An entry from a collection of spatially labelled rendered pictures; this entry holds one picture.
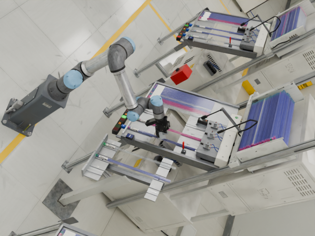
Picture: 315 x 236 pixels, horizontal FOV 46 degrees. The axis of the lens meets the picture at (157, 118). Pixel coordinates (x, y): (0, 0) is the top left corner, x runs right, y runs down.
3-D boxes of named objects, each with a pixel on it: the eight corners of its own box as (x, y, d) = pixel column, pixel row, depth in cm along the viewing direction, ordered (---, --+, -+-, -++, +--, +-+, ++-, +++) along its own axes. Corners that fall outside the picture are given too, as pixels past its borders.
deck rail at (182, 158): (120, 141, 267) (120, 135, 262) (121, 139, 268) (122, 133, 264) (217, 174, 252) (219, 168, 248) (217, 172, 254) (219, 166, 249)
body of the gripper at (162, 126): (166, 134, 254) (164, 120, 247) (154, 132, 258) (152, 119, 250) (170, 127, 260) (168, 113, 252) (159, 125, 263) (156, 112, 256)
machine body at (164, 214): (91, 187, 318) (140, 169, 279) (125, 134, 368) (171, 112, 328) (140, 234, 338) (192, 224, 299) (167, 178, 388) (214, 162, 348)
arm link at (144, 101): (130, 102, 244) (145, 104, 240) (138, 93, 253) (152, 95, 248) (131, 112, 249) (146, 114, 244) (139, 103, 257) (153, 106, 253)
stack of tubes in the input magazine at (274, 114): (237, 150, 236) (275, 137, 219) (251, 102, 272) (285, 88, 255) (249, 163, 240) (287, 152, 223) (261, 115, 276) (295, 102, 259)
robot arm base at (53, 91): (44, 93, 250) (52, 88, 244) (50, 77, 259) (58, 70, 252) (63, 105, 258) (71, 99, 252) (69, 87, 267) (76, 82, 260)
